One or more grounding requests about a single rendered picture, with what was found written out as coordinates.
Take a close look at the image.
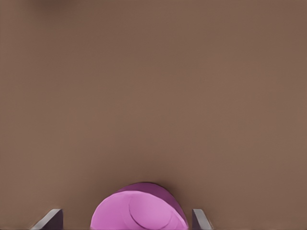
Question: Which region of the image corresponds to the pink bowl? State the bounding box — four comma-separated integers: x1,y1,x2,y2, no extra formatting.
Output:
90,182,189,230

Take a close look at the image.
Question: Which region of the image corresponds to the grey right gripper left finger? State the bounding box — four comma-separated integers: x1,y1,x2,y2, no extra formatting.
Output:
30,208,64,230

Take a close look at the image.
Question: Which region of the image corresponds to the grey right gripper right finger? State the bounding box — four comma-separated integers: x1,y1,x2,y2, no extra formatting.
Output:
191,208,213,230

